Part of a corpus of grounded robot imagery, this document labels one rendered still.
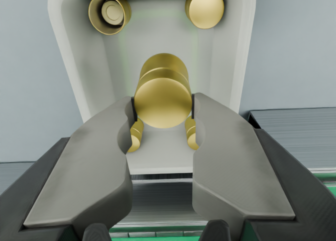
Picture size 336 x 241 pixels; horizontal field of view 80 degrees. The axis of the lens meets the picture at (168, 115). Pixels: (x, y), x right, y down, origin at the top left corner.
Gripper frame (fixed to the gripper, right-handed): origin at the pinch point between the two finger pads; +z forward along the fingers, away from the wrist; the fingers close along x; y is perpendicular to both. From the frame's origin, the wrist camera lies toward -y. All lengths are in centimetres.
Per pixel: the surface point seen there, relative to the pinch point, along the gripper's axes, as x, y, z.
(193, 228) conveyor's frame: 2.6, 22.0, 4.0
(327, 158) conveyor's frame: 17.5, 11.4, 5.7
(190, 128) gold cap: 2.8, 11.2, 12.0
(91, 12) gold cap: -7.0, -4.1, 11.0
